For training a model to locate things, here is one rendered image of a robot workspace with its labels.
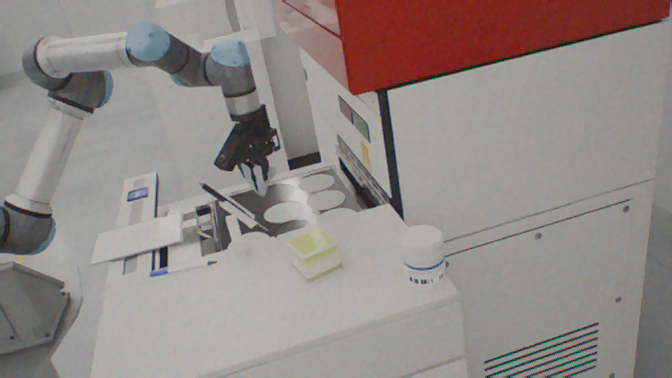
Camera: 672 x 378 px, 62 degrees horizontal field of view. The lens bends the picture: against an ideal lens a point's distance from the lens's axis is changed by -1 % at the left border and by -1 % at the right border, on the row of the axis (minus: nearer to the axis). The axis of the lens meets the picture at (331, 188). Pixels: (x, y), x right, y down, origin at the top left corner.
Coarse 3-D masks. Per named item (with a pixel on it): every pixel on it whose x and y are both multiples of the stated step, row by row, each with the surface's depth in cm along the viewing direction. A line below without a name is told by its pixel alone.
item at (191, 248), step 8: (184, 240) 142; (192, 240) 141; (200, 240) 142; (168, 248) 140; (176, 248) 139; (184, 248) 138; (192, 248) 138; (200, 248) 137; (168, 256) 136; (176, 256) 136; (184, 256) 135; (192, 256) 134; (200, 256) 134; (168, 264) 133; (176, 264) 133
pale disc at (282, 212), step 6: (276, 204) 146; (282, 204) 146; (288, 204) 145; (294, 204) 145; (300, 204) 144; (270, 210) 144; (276, 210) 143; (282, 210) 143; (288, 210) 142; (294, 210) 142; (300, 210) 141; (270, 216) 141; (276, 216) 140; (282, 216) 140; (288, 216) 139; (294, 216) 139
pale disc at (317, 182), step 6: (318, 174) 158; (324, 174) 157; (306, 180) 156; (312, 180) 155; (318, 180) 154; (324, 180) 154; (330, 180) 153; (300, 186) 153; (306, 186) 152; (312, 186) 152; (318, 186) 151; (324, 186) 151
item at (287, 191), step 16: (304, 176) 158; (336, 176) 155; (272, 192) 153; (288, 192) 151; (304, 192) 150; (256, 208) 146; (304, 208) 142; (352, 208) 138; (224, 224) 142; (240, 224) 140; (256, 224) 139; (272, 224) 137; (288, 224) 136; (304, 224) 135; (224, 240) 135
